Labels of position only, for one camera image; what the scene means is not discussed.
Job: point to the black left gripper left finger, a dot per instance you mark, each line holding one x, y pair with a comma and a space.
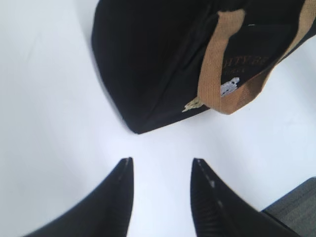
105, 212

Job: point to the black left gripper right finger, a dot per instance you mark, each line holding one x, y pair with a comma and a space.
217, 211

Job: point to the black fabric bag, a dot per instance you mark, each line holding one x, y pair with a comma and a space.
163, 61

